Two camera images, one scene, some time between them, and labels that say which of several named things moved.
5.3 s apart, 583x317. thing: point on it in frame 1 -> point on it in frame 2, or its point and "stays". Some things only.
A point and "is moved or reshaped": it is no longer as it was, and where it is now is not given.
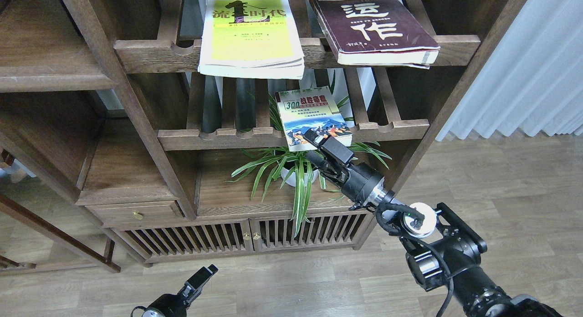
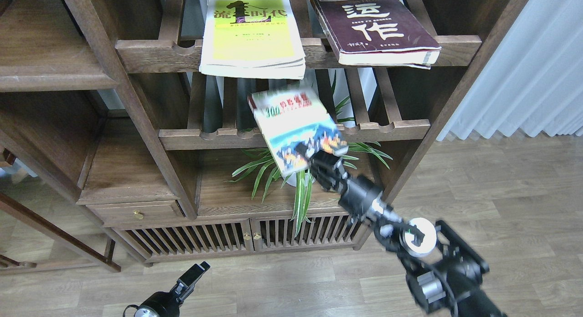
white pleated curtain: (535, 85) stays
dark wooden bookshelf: (112, 145) stays
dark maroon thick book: (372, 27) stays
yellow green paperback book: (250, 36) stays
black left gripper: (168, 305) -> (166, 304)
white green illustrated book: (313, 109) is moved or reshaped
